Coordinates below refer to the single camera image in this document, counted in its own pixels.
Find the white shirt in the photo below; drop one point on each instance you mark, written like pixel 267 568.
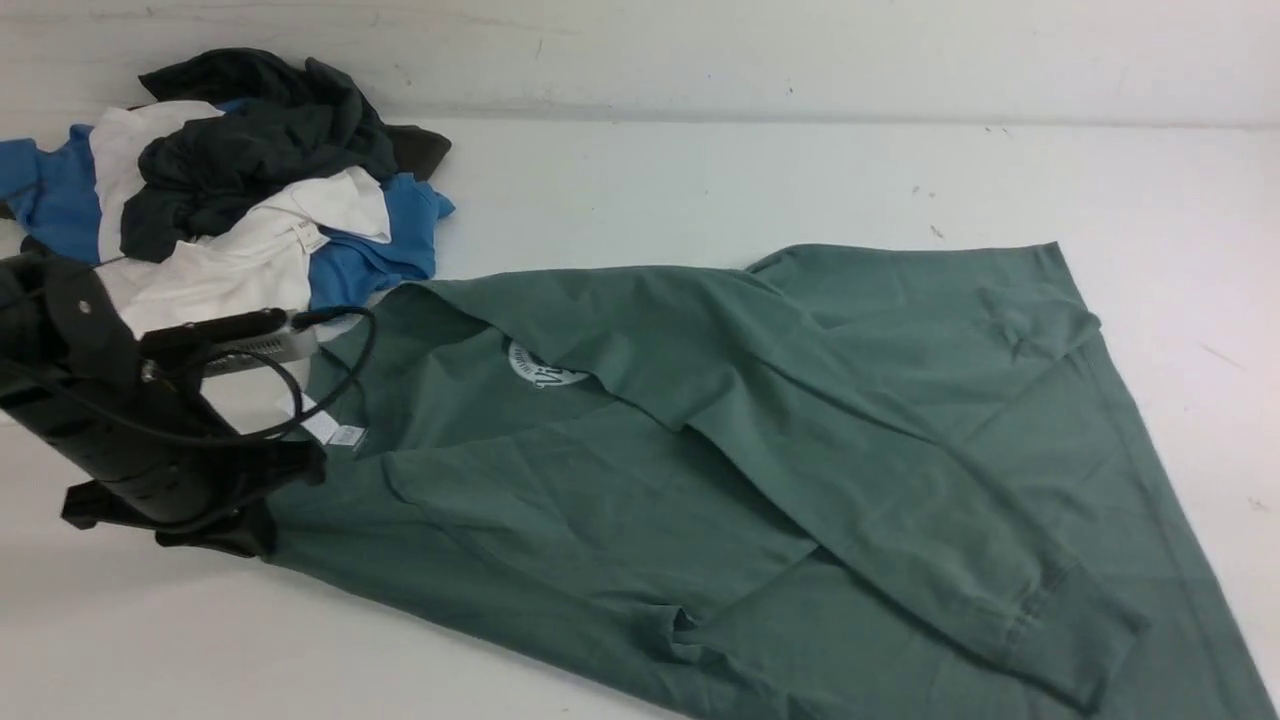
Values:
pixel 72 199

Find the blue shirt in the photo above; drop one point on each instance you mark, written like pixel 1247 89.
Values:
pixel 349 271

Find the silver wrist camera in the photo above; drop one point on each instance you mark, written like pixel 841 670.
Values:
pixel 229 345

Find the green long-sleeved shirt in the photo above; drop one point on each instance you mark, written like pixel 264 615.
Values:
pixel 841 483

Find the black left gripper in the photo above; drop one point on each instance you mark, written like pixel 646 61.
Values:
pixel 157 454

